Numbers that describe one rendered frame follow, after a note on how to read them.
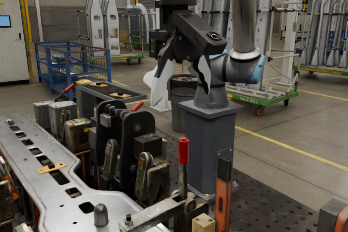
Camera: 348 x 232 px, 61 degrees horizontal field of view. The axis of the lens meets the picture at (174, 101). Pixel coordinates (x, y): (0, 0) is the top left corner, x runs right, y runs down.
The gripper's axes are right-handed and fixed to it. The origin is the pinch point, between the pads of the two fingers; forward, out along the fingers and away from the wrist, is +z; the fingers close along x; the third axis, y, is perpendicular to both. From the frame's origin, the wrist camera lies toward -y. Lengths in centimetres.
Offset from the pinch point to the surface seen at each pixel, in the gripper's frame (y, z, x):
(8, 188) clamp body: 38, 27, 28
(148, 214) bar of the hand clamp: -0.4, 21.8, 9.8
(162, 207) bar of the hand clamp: -0.4, 21.8, 6.3
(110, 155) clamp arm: 31.5, 23.1, 1.2
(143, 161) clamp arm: 16.6, 20.0, -0.6
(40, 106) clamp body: 102, 24, 0
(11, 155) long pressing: 65, 29, 22
